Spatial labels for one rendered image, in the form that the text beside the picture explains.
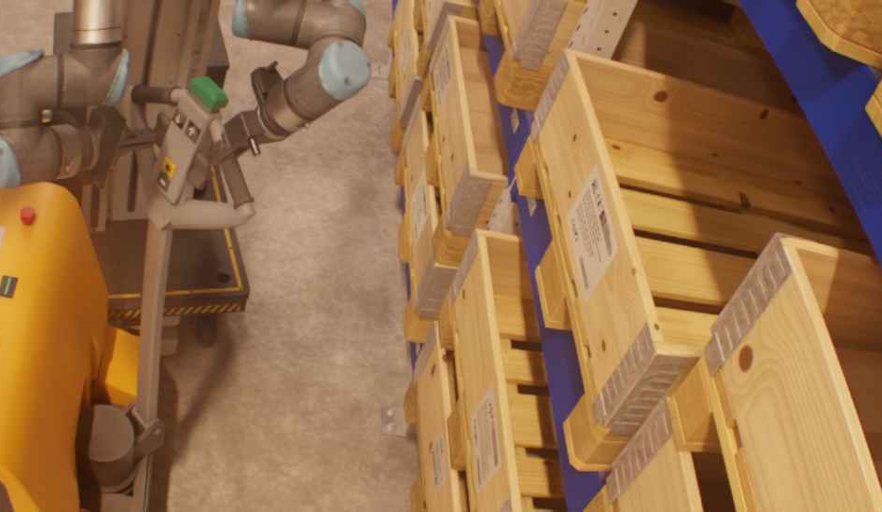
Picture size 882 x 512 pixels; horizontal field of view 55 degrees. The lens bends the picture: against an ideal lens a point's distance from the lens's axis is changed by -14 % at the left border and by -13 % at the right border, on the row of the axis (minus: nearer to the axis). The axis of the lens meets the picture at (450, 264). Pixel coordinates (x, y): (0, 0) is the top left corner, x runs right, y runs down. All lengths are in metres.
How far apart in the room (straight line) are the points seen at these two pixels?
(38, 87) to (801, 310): 1.13
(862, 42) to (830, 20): 0.05
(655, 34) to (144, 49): 1.35
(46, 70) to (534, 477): 1.39
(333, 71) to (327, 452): 1.69
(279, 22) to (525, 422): 1.14
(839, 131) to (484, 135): 1.72
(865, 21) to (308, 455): 2.27
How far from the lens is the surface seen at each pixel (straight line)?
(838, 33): 1.15
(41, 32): 4.47
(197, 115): 1.76
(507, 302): 2.49
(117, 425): 2.41
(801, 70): 1.31
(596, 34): 2.09
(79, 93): 1.49
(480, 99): 2.93
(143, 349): 2.24
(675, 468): 1.35
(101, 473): 2.42
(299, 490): 2.89
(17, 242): 2.19
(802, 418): 1.10
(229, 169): 1.72
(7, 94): 1.49
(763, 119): 2.25
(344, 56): 1.53
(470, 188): 2.52
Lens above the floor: 2.47
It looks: 43 degrees down
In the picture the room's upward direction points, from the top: 23 degrees clockwise
